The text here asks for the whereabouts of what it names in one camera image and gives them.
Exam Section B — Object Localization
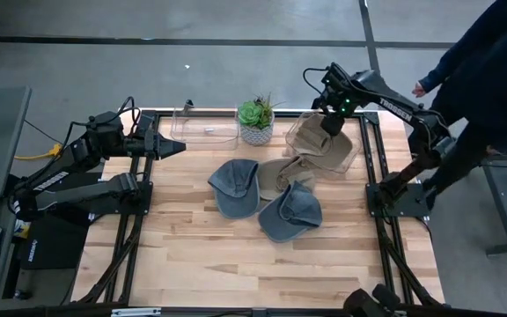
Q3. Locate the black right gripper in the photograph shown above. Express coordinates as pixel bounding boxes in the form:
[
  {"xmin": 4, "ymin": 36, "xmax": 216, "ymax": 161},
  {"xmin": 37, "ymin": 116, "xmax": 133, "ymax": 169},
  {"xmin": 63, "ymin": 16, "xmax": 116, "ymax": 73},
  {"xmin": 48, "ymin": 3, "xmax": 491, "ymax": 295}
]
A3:
[{"xmin": 312, "ymin": 61, "xmax": 363, "ymax": 136}]

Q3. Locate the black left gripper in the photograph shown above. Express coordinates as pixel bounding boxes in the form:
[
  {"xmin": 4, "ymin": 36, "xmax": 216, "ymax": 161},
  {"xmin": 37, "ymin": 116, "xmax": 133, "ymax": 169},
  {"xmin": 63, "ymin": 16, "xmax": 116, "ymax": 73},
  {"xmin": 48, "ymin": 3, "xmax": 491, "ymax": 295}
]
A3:
[{"xmin": 125, "ymin": 114, "xmax": 187, "ymax": 161}]

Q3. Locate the khaki baseball cap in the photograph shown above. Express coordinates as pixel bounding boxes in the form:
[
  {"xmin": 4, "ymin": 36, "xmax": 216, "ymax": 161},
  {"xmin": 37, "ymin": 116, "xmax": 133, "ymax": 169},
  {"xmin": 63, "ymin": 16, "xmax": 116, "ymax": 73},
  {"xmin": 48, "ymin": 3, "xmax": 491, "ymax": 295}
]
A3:
[
  {"xmin": 286, "ymin": 114, "xmax": 355, "ymax": 173},
  {"xmin": 256, "ymin": 156, "xmax": 317, "ymax": 202}
]

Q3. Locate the blue denim baseball cap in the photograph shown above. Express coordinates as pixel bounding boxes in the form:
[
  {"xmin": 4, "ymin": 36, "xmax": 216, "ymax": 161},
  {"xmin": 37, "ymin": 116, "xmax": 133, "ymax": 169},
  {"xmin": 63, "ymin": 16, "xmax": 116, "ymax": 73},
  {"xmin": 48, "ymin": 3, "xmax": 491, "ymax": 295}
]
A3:
[
  {"xmin": 257, "ymin": 180, "xmax": 324, "ymax": 244},
  {"xmin": 207, "ymin": 158, "xmax": 261, "ymax": 220}
]

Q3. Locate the clear plastic bin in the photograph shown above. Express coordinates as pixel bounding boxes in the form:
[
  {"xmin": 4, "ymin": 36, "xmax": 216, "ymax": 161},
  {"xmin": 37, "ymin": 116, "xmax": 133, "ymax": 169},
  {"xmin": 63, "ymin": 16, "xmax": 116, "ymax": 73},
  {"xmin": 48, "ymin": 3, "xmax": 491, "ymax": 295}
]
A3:
[
  {"xmin": 284, "ymin": 110, "xmax": 363, "ymax": 175},
  {"xmin": 170, "ymin": 105, "xmax": 240, "ymax": 151}
]

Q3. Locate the spiky green air plant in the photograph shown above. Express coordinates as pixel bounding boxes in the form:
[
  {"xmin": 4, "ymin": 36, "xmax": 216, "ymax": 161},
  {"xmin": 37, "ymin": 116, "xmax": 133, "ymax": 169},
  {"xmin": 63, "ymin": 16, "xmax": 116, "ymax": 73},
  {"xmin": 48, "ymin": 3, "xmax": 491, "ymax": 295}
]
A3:
[{"xmin": 253, "ymin": 92, "xmax": 283, "ymax": 131}]

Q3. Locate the white grey patterned plant pot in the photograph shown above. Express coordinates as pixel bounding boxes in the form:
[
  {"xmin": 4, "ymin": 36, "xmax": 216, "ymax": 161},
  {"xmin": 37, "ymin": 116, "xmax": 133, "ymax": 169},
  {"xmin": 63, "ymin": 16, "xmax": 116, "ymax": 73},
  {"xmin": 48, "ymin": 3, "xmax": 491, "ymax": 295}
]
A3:
[{"xmin": 239, "ymin": 116, "xmax": 276, "ymax": 147}]

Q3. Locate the green rosette succulent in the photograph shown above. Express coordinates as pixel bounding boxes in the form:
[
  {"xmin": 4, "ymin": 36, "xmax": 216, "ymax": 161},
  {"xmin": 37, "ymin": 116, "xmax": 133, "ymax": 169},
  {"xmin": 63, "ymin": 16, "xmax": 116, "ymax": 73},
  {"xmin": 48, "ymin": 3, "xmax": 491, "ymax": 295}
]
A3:
[{"xmin": 236, "ymin": 100, "xmax": 263, "ymax": 129}]

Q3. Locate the black box with white print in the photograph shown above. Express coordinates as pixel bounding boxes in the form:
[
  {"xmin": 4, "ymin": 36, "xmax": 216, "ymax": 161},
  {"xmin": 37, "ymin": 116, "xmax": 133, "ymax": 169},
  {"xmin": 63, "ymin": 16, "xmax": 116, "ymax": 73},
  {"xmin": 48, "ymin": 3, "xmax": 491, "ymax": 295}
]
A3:
[{"xmin": 18, "ymin": 210, "xmax": 92, "ymax": 270}]

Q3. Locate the small colourful packet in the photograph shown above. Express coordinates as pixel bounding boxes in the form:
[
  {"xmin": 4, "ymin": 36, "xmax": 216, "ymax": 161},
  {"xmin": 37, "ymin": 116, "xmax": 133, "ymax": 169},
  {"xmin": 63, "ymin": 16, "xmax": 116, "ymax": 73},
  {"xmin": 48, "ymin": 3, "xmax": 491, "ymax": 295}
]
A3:
[{"xmin": 14, "ymin": 218, "xmax": 33, "ymax": 240}]

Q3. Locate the person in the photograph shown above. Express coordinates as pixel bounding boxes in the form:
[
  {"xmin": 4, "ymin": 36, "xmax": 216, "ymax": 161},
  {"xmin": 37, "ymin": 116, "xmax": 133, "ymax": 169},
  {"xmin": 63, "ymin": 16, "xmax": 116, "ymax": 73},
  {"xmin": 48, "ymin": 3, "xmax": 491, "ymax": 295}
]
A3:
[{"xmin": 411, "ymin": 0, "xmax": 507, "ymax": 211}]

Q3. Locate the black rounded object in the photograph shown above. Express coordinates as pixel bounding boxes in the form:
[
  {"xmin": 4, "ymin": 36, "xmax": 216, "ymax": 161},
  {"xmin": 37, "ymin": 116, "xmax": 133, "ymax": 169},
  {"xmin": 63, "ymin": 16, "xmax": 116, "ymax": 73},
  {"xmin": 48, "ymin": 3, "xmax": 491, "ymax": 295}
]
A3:
[
  {"xmin": 371, "ymin": 284, "xmax": 402, "ymax": 312},
  {"xmin": 343, "ymin": 288, "xmax": 385, "ymax": 317}
]

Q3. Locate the yellow cable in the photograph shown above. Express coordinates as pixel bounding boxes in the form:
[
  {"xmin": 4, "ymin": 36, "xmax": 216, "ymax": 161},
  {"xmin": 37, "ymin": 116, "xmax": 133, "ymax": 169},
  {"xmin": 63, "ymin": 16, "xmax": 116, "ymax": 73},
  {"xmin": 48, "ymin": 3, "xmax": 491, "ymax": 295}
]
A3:
[{"xmin": 13, "ymin": 144, "xmax": 63, "ymax": 162}]

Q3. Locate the black aluminium table frame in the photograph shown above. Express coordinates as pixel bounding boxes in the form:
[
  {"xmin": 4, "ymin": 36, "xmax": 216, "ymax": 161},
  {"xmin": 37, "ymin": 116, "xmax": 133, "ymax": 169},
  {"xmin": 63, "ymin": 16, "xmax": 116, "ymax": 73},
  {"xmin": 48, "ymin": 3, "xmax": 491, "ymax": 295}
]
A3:
[{"xmin": 77, "ymin": 108, "xmax": 451, "ymax": 309}]

